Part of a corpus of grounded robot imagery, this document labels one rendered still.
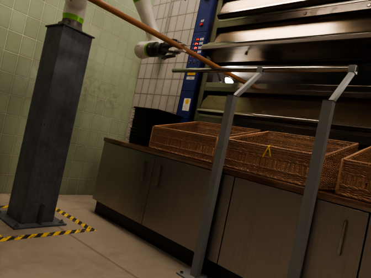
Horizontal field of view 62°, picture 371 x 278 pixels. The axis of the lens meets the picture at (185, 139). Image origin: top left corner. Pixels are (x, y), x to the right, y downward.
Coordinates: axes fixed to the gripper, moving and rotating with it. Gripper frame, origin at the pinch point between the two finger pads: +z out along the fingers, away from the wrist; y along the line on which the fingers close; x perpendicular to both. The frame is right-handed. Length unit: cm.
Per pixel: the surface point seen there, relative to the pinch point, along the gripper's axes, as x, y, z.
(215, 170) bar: -6, 64, 37
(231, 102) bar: -5.8, 28.1, 38.5
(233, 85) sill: -66, 3, -5
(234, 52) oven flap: -58, -19, -5
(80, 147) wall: -22, 77, -123
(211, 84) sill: -66, 4, -26
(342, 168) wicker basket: -16, 50, 93
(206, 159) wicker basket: -17, 60, 22
